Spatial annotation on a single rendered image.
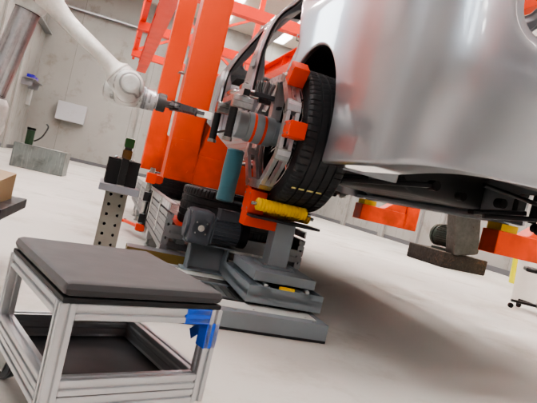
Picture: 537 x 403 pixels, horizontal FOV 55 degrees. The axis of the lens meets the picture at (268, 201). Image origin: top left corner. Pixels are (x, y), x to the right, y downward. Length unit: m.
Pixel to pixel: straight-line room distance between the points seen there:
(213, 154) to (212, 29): 0.66
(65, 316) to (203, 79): 2.04
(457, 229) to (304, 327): 7.34
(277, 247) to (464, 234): 7.24
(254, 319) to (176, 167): 1.04
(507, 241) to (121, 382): 3.10
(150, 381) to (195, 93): 1.97
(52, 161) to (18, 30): 7.37
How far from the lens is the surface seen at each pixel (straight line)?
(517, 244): 3.89
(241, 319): 2.14
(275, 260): 2.49
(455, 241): 9.44
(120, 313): 1.05
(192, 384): 1.19
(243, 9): 8.86
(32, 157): 9.77
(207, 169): 2.85
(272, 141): 2.43
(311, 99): 2.26
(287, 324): 2.20
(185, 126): 2.83
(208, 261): 2.86
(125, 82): 1.98
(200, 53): 2.89
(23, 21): 2.42
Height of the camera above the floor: 0.58
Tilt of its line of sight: 1 degrees down
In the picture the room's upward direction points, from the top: 13 degrees clockwise
